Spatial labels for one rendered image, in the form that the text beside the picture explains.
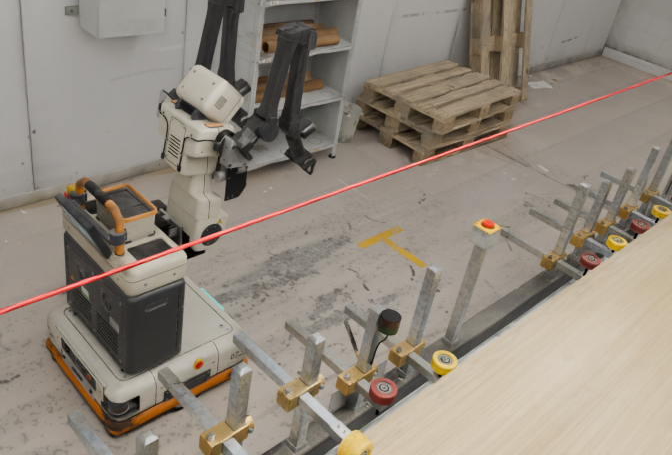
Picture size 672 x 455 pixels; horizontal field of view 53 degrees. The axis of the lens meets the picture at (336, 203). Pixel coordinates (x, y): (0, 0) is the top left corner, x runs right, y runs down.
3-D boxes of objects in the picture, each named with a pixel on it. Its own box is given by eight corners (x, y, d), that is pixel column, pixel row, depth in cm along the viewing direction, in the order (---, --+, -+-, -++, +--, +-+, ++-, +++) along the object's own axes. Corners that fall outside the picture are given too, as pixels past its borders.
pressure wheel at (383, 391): (358, 411, 202) (365, 383, 196) (376, 399, 207) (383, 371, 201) (377, 428, 197) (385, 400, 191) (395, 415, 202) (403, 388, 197)
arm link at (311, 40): (288, 22, 246) (309, 32, 240) (300, 20, 250) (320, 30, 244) (273, 128, 268) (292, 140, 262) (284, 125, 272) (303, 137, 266)
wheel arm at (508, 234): (497, 235, 305) (499, 227, 303) (501, 233, 307) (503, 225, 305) (583, 286, 281) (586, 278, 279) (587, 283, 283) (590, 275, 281)
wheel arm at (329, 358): (283, 330, 223) (285, 320, 220) (291, 326, 225) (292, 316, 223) (379, 414, 198) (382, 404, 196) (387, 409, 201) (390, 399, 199)
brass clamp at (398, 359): (385, 358, 223) (388, 347, 221) (411, 342, 232) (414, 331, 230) (399, 369, 220) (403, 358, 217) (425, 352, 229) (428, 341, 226)
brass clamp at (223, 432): (196, 446, 167) (198, 432, 165) (240, 420, 176) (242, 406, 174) (211, 463, 164) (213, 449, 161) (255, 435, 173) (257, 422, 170)
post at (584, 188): (543, 276, 298) (580, 182, 274) (547, 273, 301) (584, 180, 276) (550, 280, 296) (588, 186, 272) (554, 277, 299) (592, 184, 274)
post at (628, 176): (590, 251, 334) (627, 166, 310) (593, 249, 336) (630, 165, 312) (596, 255, 332) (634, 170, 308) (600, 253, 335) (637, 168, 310)
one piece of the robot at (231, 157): (226, 168, 248) (232, 140, 244) (218, 162, 251) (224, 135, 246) (248, 166, 255) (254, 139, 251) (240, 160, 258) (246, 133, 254)
